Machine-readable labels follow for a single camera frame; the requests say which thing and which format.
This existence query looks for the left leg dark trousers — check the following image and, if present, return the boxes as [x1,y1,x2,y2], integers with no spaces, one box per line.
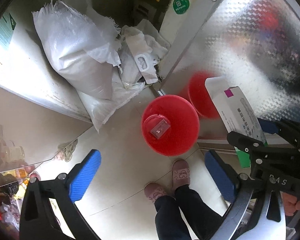
[154,196,191,240]

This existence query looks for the right pink slipper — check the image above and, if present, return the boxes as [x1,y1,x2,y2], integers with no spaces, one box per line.
[172,159,191,193]

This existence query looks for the white medicine carton box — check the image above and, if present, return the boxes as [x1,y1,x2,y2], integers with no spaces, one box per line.
[205,77,267,145]

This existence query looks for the clear plastic wrapper in bucket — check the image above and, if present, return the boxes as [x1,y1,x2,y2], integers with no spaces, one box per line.
[150,119,170,139]

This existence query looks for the large white woven sack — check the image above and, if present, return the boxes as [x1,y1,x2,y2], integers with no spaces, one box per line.
[32,0,121,100]

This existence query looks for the steel cabinet door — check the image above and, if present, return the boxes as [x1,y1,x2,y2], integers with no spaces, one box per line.
[153,0,300,140]

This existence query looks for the person's right hand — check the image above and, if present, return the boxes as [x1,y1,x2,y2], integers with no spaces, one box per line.
[281,192,300,217]

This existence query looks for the leg dark trousers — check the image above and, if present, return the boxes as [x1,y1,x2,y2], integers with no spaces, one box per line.
[174,185,223,239]
[154,196,191,240]

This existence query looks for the left pink slipper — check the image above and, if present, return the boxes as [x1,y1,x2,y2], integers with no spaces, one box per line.
[144,182,167,204]

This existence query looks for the red plastic trash bucket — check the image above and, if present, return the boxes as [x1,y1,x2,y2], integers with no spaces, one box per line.
[141,95,199,157]

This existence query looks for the green round sticker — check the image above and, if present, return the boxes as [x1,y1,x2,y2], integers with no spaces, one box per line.
[173,0,190,15]

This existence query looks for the right leg dark trousers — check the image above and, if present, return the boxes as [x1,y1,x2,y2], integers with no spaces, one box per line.
[174,185,223,239]

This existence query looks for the pink slipper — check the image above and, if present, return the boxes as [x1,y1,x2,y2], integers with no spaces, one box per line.
[144,182,167,204]
[172,159,191,193]

